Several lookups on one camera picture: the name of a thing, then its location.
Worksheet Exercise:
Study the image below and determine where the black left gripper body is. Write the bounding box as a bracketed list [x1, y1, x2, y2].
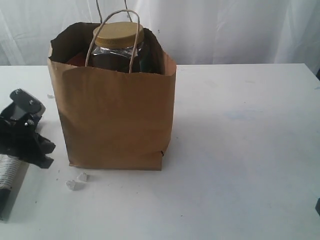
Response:
[0, 103, 42, 160]

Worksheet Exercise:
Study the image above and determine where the small brown paper pouch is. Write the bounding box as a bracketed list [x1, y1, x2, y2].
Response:
[67, 51, 87, 67]

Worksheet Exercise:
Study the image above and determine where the clear nut jar gold lid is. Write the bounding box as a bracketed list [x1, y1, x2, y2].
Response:
[88, 21, 147, 73]

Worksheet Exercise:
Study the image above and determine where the yellow juice bottle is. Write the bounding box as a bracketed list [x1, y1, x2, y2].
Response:
[138, 42, 156, 73]

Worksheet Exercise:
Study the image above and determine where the large brown paper bag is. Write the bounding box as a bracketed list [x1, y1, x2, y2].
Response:
[47, 22, 177, 171]

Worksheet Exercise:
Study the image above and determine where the dark blue pasta packet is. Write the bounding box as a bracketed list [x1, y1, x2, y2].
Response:
[0, 154, 22, 222]

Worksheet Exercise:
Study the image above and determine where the white crumpled pellet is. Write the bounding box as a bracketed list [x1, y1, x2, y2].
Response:
[65, 180, 77, 191]
[77, 172, 90, 183]

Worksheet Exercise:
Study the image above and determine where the white backdrop curtain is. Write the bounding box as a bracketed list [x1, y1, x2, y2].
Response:
[0, 0, 320, 74]

